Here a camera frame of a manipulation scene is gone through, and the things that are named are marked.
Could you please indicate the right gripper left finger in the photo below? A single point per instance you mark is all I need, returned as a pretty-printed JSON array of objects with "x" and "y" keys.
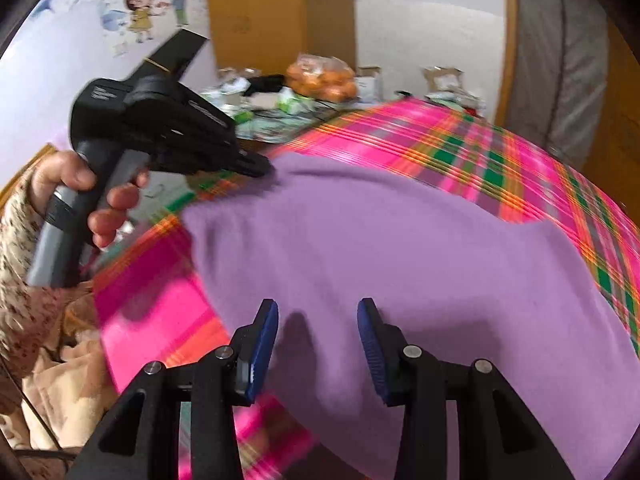
[{"x": 225, "y": 378}]

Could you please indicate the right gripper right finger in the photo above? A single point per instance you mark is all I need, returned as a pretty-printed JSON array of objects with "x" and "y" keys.
[{"x": 405, "y": 375}]

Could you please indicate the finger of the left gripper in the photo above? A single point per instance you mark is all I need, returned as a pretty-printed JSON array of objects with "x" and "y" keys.
[{"x": 248, "y": 164}]

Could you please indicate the purple fleece garment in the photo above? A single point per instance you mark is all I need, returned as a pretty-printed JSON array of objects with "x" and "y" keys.
[{"x": 318, "y": 236}]

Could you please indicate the person's left forearm sleeve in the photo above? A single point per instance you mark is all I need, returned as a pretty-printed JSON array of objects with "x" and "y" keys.
[{"x": 25, "y": 284}]

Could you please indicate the person's left hand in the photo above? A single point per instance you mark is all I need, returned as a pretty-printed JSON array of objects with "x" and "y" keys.
[{"x": 69, "y": 169}]

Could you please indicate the cluttered glass side table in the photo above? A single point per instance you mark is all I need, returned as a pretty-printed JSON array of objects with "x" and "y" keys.
[{"x": 265, "y": 109}]

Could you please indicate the pink plaid tablecloth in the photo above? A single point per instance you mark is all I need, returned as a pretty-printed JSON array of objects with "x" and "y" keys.
[{"x": 152, "y": 304}]

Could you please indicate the bag of oranges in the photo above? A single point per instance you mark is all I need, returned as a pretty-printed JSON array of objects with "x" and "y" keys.
[{"x": 321, "y": 78}]

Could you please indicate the white cardboard box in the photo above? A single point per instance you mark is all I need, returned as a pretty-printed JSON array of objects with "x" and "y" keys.
[{"x": 369, "y": 84}]

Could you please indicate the wooden wardrobe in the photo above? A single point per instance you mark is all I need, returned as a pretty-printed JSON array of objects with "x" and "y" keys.
[{"x": 270, "y": 34}]

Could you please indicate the beige blanket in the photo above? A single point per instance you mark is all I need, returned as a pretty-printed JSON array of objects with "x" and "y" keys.
[{"x": 59, "y": 364}]

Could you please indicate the brown cardboard parcel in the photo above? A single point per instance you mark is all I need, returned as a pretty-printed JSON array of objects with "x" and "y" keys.
[{"x": 439, "y": 79}]

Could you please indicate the wooden door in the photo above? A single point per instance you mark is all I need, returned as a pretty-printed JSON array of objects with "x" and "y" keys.
[{"x": 613, "y": 162}]

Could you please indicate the plastic-covered doorway curtain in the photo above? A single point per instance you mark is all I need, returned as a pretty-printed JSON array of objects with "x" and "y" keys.
[{"x": 561, "y": 72}]

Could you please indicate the cartoon wall sticker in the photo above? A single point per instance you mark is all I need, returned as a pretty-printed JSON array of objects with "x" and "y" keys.
[{"x": 130, "y": 5}]

